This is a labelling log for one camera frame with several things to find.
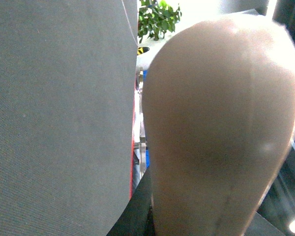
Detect beige plastic dustpan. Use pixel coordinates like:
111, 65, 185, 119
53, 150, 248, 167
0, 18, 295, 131
143, 14, 295, 236

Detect yellow black traffic cone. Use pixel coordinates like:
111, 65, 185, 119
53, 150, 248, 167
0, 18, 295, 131
137, 47, 150, 56

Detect green potted plant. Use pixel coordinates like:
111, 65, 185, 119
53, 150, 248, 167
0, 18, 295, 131
138, 0, 182, 43

